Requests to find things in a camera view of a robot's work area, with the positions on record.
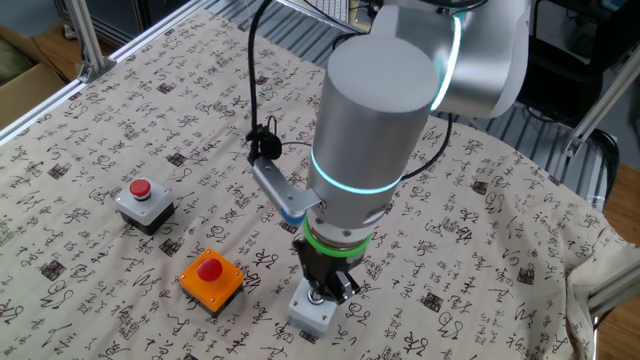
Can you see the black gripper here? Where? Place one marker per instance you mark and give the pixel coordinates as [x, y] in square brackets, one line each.
[320, 267]

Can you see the grey box green button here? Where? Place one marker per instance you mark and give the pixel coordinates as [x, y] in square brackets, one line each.
[312, 315]

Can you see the orange box red mushroom button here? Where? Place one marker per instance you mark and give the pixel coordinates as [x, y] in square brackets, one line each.
[212, 290]

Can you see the white black box red button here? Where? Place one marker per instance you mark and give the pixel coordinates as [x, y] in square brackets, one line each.
[145, 210]

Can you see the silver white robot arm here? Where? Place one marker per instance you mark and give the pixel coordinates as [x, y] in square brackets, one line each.
[370, 125]

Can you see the beige calligraphy print tablecloth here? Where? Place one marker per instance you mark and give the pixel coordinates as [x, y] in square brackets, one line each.
[450, 250]

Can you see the white computer keyboard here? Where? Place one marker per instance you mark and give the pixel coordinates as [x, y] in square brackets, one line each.
[330, 7]

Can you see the black office chair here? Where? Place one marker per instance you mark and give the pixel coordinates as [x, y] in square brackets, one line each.
[560, 85]

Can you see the brown cardboard box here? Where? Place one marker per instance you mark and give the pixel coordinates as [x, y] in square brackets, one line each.
[30, 90]

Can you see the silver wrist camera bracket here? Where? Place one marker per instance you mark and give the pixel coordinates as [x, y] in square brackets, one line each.
[285, 192]

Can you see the aluminium frame post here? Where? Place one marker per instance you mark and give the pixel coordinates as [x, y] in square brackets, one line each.
[85, 40]
[600, 105]
[620, 292]

